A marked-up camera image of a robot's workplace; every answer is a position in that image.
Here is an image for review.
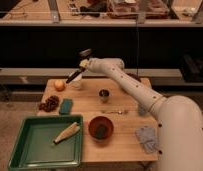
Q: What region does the white paper cup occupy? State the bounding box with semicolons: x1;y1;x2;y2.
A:
72;74;82;90

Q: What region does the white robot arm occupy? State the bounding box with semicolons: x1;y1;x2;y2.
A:
79;58;203;171

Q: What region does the small metal cup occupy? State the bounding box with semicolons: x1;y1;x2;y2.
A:
99;89;110;103

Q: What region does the orange fruit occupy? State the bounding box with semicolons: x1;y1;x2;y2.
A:
54;80;65;91

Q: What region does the teal sponge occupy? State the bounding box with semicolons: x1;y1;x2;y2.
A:
59;99;73;115

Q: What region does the bunch of dark grapes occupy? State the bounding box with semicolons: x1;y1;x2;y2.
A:
39;95;59;112

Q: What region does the metal spoon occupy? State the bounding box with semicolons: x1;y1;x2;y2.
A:
101;110;128;115

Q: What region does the corn cob toy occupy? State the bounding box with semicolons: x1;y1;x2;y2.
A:
53;122;80;144

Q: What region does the red-brown bowl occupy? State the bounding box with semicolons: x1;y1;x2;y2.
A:
88;116;114;142

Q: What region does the wooden cutting board table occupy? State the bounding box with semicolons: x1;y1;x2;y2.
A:
42;79;157;163

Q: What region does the grey cloth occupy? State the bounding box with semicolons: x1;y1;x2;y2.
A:
135;126;157;154

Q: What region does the green plastic tray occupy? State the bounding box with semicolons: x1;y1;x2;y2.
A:
8;115;83;171

